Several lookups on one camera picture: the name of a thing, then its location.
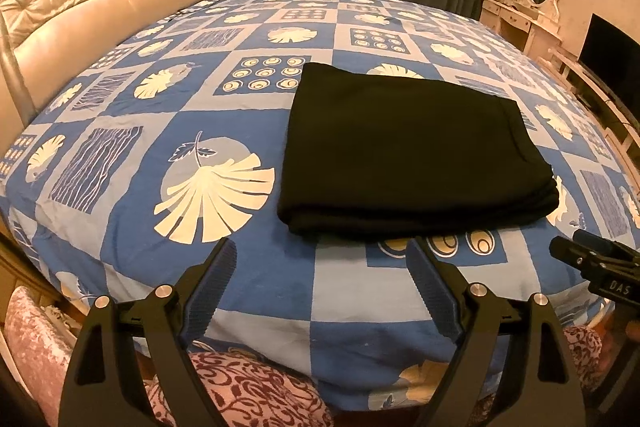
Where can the pink velvet cushion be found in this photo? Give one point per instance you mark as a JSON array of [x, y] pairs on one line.
[[35, 347]]

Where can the blue patterned bed sheet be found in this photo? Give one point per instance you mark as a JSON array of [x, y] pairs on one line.
[[150, 122]]

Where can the person's left leg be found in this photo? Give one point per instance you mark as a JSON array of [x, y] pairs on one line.
[[240, 392]]

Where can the black television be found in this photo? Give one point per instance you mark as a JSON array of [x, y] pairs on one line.
[[610, 47]]

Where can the white television stand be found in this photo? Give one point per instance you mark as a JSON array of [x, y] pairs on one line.
[[595, 92]]

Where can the person's right leg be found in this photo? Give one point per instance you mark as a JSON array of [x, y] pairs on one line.
[[582, 352]]

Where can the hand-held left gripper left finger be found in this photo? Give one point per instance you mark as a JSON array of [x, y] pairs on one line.
[[210, 292]]

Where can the black pants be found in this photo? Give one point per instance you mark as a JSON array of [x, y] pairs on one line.
[[400, 147]]

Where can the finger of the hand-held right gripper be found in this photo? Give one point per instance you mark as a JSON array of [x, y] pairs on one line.
[[595, 241], [567, 251]]

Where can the person's leg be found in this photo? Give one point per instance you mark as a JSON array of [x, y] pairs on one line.
[[582, 352], [240, 392]]

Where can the cream tufted headboard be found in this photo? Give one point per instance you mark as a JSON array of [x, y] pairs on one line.
[[100, 2]]

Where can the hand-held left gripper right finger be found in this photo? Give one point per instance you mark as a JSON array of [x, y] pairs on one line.
[[432, 287]]

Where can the white vanity table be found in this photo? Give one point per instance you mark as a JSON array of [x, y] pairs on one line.
[[515, 24]]

